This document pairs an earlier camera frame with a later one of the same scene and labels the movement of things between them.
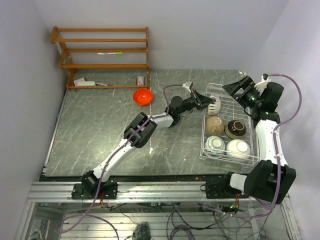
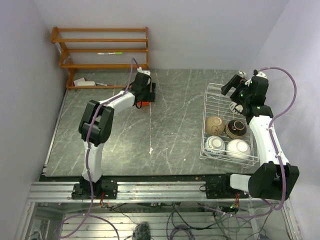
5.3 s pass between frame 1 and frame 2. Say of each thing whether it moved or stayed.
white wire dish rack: stayed
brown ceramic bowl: stayed
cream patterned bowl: moved
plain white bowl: stayed
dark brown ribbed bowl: stayed
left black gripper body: moved
